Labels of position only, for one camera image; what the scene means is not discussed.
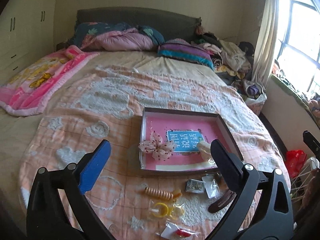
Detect red ball earrings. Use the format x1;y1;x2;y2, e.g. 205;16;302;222
156;220;201;240

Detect yellow hoop earrings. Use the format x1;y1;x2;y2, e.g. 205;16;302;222
148;200;185;220

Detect peach spiral hair tie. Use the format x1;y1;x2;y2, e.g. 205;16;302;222
144;186;183;201

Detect rhinestone jewelry in grey packet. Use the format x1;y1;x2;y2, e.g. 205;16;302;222
185;179;205;193

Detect red plastic bag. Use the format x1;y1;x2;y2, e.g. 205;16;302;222
285;150;307;179

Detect dark brown hair clip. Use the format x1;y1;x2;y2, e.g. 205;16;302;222
208;190;236;213

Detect small clear plastic bag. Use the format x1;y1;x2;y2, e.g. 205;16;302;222
202;175;220;199

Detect window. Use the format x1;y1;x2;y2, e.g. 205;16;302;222
274;0;319;95

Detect beige bed sheet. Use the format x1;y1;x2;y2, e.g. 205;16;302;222
1;51;224;209

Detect cream curtain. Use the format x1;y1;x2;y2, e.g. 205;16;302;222
252;0;280;89

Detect cream white hair clip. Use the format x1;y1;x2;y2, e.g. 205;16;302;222
196;140;213;161

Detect peach and white quilt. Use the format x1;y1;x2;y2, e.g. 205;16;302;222
19;66;288;239

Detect pile of clothes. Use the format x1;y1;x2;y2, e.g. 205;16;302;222
191;25;255;85

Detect pink cartoon blanket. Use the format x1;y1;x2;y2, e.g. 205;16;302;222
1;45;99;116

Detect shallow grey cardboard box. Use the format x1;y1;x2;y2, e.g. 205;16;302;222
139;107;243;174

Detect dotted chiffon bow hair clip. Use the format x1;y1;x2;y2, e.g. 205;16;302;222
138;131;177;161

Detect purple and teal pillow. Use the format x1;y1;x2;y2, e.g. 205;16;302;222
157;38;214;70

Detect dark green headboard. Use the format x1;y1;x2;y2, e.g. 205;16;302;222
75;7;202;42

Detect pink and teal floral duvet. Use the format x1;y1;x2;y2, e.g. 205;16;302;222
68;22;165;51

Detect cream wardrobe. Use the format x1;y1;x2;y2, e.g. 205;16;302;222
1;0;56;84

